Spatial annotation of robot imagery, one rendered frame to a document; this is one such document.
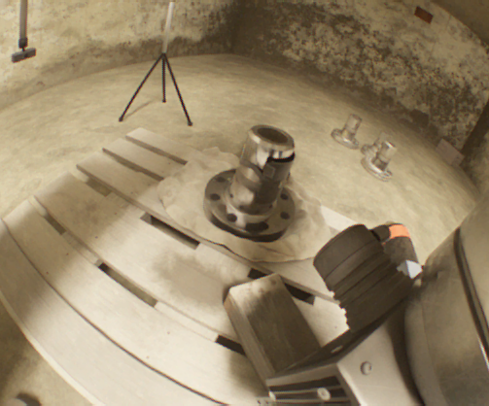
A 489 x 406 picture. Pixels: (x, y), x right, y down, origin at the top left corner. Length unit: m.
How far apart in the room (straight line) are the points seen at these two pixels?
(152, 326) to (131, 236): 0.23
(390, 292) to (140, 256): 0.48
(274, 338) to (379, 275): 0.24
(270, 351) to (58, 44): 2.67
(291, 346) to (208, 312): 0.18
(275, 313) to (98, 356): 0.33
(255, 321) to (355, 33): 5.24
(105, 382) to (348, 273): 0.41
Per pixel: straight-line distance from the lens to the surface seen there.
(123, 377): 0.45
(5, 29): 2.43
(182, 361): 0.46
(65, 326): 0.50
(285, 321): 0.42
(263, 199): 0.55
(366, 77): 5.31
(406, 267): 0.57
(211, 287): 0.50
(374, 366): 0.15
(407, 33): 5.55
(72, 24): 2.69
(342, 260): 0.21
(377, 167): 1.72
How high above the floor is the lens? 0.60
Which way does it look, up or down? 41 degrees down
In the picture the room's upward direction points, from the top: 18 degrees clockwise
